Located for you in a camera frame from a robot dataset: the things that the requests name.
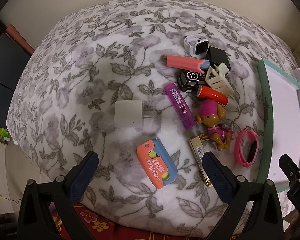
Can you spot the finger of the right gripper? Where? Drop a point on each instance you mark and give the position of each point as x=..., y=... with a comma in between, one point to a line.
x=290, y=169

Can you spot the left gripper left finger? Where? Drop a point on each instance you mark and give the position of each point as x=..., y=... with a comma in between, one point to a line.
x=35, y=220

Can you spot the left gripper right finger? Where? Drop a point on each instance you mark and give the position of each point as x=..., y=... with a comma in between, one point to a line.
x=265, y=218

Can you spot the pink smart band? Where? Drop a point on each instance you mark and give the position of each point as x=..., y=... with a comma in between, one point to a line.
x=246, y=147

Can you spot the pink puppy toy figure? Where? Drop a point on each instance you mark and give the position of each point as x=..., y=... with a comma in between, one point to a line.
x=211, y=113

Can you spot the gold patterned lighter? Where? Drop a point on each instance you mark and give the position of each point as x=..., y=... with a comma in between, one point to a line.
x=198, y=151

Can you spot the purple lighter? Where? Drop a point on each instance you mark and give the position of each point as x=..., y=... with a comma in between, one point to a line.
x=181, y=107

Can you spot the red glue stick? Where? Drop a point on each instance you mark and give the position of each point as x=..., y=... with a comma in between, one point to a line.
x=204, y=92

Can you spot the cream hair claw clip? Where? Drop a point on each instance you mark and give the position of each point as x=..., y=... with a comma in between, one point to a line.
x=216, y=79

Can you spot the orange and blue carrot knife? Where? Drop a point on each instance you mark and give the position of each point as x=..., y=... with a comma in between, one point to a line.
x=157, y=163

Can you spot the black toy car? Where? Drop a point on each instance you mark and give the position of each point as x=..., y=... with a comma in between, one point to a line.
x=189, y=81

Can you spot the black charger cube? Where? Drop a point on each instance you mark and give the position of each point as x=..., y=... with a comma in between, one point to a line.
x=217, y=56

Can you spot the white usb wall charger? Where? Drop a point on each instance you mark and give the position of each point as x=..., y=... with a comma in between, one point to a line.
x=130, y=114

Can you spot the white smartwatch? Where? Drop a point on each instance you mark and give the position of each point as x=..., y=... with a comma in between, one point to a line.
x=196, y=45

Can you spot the white tray with teal rim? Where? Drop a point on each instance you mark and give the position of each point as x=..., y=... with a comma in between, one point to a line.
x=281, y=103

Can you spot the red floral mat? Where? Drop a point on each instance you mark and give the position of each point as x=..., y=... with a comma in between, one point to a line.
x=102, y=228

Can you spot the floral fleece blanket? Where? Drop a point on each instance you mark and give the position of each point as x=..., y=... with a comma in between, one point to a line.
x=64, y=104

